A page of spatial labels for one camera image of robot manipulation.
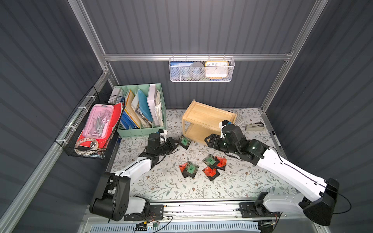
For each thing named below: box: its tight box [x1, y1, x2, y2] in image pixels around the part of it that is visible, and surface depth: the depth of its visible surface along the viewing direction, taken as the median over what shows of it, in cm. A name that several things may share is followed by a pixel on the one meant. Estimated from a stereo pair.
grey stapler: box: [244, 121, 266, 132], surface depth 111 cm
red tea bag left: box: [178, 162, 188, 173], surface depth 91 cm
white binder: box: [147, 83, 160, 127], surface depth 96 cm
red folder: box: [79, 140, 95, 148], surface depth 68 cm
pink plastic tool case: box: [82, 103, 115, 139], surface depth 74 cm
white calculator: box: [234, 115, 245, 126], surface depth 114 cm
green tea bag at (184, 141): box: [179, 133, 192, 150], surface depth 90 cm
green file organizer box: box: [112, 83, 167, 138], surface depth 98 cm
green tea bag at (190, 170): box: [181, 160, 200, 179], surface depth 90 cm
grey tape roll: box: [189, 61, 205, 80], surface depth 90 cm
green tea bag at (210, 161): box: [202, 153, 220, 169], surface depth 93 cm
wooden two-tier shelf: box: [181, 99, 238, 146], surface depth 91 cm
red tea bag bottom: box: [202, 166, 221, 182], surface depth 88 cm
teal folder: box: [137, 89, 153, 123], surface depth 96 cm
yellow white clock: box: [204, 60, 230, 80], surface depth 90 cm
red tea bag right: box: [215, 156, 227, 171], surface depth 92 cm
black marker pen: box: [271, 131, 282, 148], surface depth 108 cm
